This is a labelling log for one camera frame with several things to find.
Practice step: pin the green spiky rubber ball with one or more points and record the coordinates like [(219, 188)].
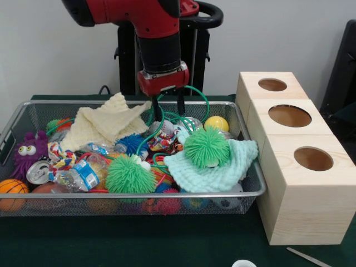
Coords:
[(207, 147)]

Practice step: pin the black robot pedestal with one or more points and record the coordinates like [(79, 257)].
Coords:
[(164, 55)]

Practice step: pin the purple spiky monster toy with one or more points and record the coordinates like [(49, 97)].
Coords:
[(27, 151)]

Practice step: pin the orange toy basketball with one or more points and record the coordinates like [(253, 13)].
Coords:
[(14, 186)]

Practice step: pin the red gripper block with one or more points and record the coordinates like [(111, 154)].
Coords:
[(164, 82)]

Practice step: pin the yellow ball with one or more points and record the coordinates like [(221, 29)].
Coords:
[(216, 123)]

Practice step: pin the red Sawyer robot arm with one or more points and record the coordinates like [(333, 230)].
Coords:
[(155, 22)]

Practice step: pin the crushed bottle with blue label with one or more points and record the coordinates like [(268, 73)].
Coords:
[(75, 175)]

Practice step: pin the multicoloured patterned cloth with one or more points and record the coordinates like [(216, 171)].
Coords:
[(162, 142)]

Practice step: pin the wooden box with three holes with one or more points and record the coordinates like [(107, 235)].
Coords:
[(306, 208)]

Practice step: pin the mint green knitted cloth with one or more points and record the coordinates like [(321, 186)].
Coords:
[(211, 178)]

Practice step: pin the green spiky ball with eyes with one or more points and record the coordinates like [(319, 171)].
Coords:
[(128, 175)]

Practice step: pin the soda can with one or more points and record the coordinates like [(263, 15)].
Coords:
[(37, 172)]

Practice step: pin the cream knitted cloth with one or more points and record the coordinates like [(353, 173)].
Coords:
[(105, 122)]

